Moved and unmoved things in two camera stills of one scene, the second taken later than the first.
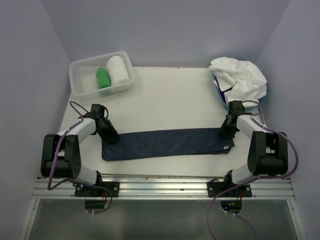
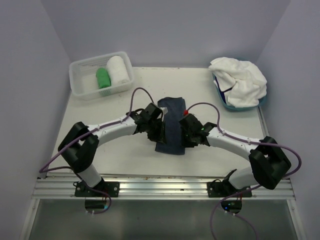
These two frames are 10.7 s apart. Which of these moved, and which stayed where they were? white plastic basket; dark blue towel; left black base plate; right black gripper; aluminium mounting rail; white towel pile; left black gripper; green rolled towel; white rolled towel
Moved: right black gripper; dark blue towel; left black gripper
Stayed: white rolled towel; green rolled towel; aluminium mounting rail; left black base plate; white towel pile; white plastic basket
